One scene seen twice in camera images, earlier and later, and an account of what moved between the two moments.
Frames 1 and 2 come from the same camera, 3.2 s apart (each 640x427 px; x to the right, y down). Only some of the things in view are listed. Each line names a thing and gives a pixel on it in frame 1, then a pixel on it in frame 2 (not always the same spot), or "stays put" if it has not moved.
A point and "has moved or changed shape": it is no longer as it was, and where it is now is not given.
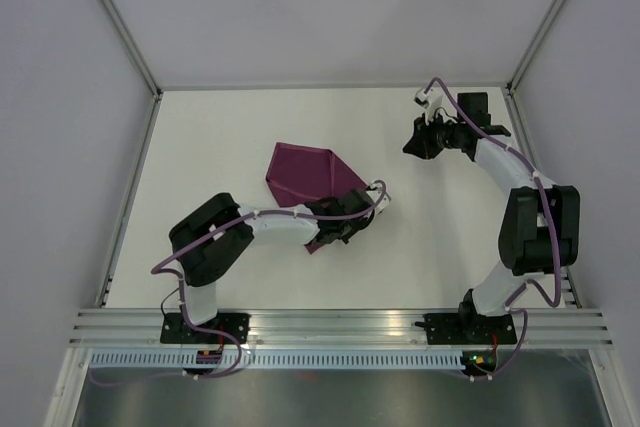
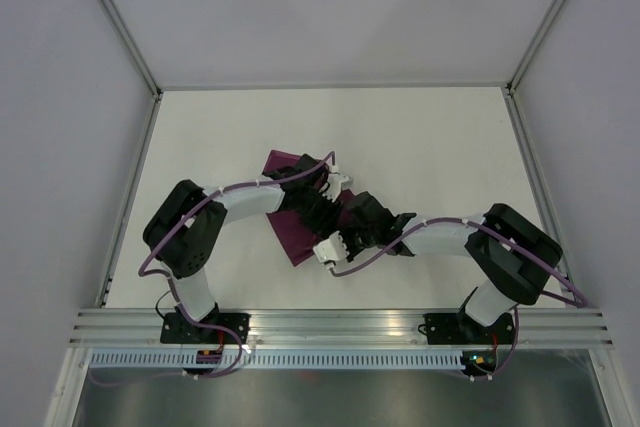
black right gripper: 420,144 to 353,252
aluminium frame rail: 538,328 stays put
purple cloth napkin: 298,175 has moved or changed shape
